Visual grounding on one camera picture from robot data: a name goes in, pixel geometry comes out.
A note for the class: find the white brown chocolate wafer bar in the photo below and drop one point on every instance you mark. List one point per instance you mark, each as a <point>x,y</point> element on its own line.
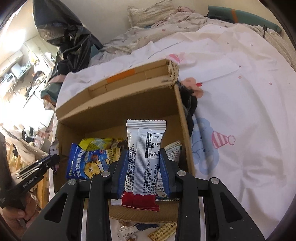
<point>128,233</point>

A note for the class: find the white blue snack packet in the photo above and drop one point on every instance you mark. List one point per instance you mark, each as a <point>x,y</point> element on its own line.
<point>173,152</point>

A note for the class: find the green orange cushion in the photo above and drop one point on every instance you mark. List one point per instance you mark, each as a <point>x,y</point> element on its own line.
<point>240,17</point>

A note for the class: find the brown cardboard box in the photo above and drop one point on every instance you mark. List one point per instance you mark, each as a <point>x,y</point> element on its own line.
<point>147,92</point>

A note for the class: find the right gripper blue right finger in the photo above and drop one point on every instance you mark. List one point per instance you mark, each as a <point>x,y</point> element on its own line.
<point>168,170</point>

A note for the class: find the beige striped pillow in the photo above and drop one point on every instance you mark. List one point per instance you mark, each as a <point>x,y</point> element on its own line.
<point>149,16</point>

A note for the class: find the white red snack bar wrapper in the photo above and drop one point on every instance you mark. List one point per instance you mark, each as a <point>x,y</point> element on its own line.
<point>144,143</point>

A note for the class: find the person's left hand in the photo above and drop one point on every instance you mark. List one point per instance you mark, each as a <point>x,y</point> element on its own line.
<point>19,220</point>

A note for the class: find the tan striped wafer packet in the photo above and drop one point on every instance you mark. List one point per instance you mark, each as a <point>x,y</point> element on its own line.
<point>164,232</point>

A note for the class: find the blue yellow cartoon snack packet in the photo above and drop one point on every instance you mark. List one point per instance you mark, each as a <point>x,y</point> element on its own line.
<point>85,165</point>

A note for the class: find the black plastic garbage bag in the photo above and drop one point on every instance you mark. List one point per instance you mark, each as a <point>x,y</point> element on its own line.
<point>60,27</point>

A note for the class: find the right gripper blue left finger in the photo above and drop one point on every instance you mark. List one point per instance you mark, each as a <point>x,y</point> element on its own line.
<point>119,170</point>

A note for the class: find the floral grey duvet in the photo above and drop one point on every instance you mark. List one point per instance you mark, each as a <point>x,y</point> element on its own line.
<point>184,20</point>

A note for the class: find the yellow snack bag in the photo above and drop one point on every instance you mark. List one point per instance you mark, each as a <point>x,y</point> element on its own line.
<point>91,144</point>

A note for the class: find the white printed bed sheet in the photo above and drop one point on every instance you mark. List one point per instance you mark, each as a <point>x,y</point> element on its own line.
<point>244,123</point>

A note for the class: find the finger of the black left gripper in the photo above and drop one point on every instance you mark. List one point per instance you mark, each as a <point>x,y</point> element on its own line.
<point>49,162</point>

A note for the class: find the dark grey cloth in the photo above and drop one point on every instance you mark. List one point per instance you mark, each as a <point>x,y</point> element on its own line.
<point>189,102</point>

